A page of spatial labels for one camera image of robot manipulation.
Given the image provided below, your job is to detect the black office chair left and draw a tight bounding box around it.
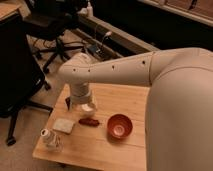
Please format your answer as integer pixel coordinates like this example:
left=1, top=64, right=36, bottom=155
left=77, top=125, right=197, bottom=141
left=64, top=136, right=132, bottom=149
left=0, top=13, right=53, bottom=146

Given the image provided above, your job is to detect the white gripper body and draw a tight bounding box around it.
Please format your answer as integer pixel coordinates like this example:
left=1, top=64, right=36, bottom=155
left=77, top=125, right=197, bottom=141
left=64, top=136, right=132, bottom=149
left=69, top=83, right=92, bottom=104

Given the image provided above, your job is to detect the wooden table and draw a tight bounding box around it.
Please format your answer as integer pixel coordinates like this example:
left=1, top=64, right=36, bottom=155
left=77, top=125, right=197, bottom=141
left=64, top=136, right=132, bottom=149
left=33, top=84, right=148, bottom=171

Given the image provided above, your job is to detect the white paper cup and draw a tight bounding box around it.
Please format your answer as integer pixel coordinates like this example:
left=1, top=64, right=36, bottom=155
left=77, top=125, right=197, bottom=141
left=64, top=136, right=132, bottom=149
left=81, top=103, right=96, bottom=114

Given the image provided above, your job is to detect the red bowl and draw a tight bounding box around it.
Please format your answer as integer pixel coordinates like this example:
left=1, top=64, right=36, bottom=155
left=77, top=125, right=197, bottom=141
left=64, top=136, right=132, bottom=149
left=107, top=114, right=133, bottom=139

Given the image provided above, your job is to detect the black office chair rear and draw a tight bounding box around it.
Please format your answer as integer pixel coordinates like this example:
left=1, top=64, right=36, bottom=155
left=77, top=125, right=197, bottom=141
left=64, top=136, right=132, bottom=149
left=23, top=0, right=82, bottom=73

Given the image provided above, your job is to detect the white spray bottle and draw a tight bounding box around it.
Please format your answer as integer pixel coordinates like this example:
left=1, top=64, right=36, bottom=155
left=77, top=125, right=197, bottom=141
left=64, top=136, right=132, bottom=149
left=87, top=0, right=93, bottom=17

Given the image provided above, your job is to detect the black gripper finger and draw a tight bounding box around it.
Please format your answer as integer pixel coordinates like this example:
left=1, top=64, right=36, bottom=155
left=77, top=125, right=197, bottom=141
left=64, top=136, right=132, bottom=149
left=65, top=97, right=71, bottom=110

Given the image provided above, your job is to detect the black office chair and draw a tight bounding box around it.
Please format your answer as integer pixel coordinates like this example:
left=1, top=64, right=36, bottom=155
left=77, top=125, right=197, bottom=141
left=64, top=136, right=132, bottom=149
left=0, top=13, right=53, bottom=146
left=23, top=0, right=82, bottom=73

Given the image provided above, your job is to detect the clear plastic bottle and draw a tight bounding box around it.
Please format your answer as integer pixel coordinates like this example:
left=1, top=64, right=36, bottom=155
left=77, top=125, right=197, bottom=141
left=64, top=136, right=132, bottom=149
left=40, top=129, right=62, bottom=152

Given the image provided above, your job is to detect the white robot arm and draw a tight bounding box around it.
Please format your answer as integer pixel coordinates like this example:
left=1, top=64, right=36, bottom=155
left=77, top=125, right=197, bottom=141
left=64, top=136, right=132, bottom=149
left=59, top=47, right=213, bottom=171

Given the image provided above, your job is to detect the white cable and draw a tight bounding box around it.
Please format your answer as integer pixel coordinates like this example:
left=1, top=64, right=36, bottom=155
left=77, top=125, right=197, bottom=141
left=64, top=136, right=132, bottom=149
left=94, top=31, right=113, bottom=52

